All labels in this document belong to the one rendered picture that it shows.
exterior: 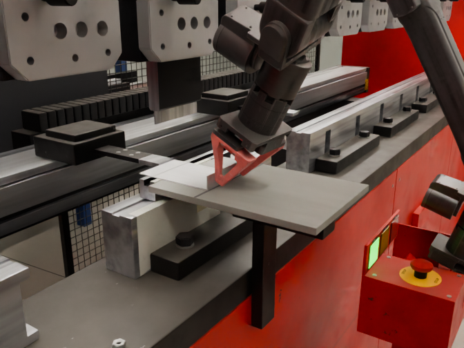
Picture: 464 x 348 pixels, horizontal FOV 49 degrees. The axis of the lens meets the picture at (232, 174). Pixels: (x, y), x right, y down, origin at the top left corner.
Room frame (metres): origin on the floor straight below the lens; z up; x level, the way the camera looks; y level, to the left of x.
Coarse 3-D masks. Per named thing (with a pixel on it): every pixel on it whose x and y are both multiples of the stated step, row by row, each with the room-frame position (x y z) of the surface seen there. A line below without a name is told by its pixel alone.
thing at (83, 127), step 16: (64, 128) 0.89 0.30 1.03; (80, 128) 0.89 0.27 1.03; (96, 128) 0.89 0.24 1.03; (112, 128) 0.92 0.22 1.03; (48, 144) 0.87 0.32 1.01; (64, 144) 0.84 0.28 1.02; (80, 144) 0.84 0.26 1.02; (96, 144) 0.87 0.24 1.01; (112, 144) 0.90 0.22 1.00; (64, 160) 0.85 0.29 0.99; (80, 160) 0.84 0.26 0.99; (128, 160) 0.82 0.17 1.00; (144, 160) 0.80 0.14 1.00; (160, 160) 0.80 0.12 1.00
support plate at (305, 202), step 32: (224, 160) 0.81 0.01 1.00; (160, 192) 0.68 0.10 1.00; (192, 192) 0.67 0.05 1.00; (224, 192) 0.67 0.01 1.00; (256, 192) 0.67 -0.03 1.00; (288, 192) 0.67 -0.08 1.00; (320, 192) 0.67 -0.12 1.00; (352, 192) 0.67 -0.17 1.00; (288, 224) 0.57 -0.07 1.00; (320, 224) 0.56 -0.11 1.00
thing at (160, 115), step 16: (160, 64) 0.74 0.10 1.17; (176, 64) 0.76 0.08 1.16; (192, 64) 0.80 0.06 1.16; (160, 80) 0.73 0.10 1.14; (176, 80) 0.76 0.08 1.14; (192, 80) 0.80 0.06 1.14; (160, 96) 0.73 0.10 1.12; (176, 96) 0.76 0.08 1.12; (192, 96) 0.79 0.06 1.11; (160, 112) 0.75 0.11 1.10; (176, 112) 0.78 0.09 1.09; (192, 112) 0.81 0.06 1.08
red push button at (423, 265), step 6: (420, 258) 0.83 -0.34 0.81; (414, 264) 0.81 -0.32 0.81; (420, 264) 0.81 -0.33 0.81; (426, 264) 0.81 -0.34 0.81; (432, 264) 0.81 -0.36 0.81; (414, 270) 0.81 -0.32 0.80; (420, 270) 0.80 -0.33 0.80; (426, 270) 0.80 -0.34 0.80; (414, 276) 0.82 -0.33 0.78; (420, 276) 0.81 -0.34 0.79; (426, 276) 0.81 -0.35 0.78
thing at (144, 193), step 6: (198, 156) 0.84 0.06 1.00; (204, 156) 0.85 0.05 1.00; (210, 156) 0.86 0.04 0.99; (228, 156) 0.87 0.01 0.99; (192, 162) 0.82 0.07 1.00; (144, 180) 0.72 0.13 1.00; (150, 180) 0.73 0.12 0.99; (144, 186) 0.72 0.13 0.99; (144, 192) 0.72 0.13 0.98; (144, 198) 0.72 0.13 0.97; (150, 198) 0.71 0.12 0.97
